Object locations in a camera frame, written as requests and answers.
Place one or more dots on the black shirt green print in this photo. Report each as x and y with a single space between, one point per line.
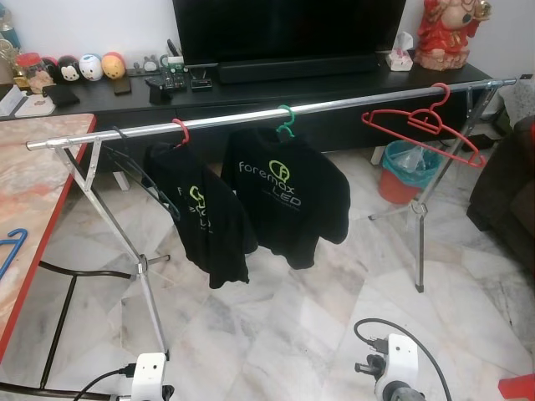
209 234
284 209

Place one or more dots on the red plastic hanger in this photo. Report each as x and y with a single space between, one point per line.
185 132
428 122

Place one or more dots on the blue plastic hanger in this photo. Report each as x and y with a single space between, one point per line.
17 236

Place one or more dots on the dark grey sofa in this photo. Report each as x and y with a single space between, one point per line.
506 200

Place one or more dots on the white lace cloth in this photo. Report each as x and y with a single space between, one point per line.
520 100

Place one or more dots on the red bin teal liner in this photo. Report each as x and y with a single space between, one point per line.
397 188

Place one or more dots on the red gold figurine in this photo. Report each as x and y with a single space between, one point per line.
447 42

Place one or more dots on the white pink tissue box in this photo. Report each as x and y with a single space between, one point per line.
401 60

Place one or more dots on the chrome clothes rack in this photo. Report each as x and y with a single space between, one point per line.
334 104

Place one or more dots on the black soundbar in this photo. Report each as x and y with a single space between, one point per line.
292 68

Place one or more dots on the black television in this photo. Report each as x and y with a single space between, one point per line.
284 29

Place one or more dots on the black remote holder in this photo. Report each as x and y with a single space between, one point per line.
171 79

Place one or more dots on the yellow pink round plush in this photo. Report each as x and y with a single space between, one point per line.
113 65

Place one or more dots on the white round plush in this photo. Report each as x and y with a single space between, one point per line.
90 67

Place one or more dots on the marble table red edge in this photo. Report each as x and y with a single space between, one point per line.
33 192

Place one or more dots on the white flat box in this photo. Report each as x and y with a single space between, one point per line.
29 104

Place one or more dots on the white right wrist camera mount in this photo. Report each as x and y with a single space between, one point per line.
399 359

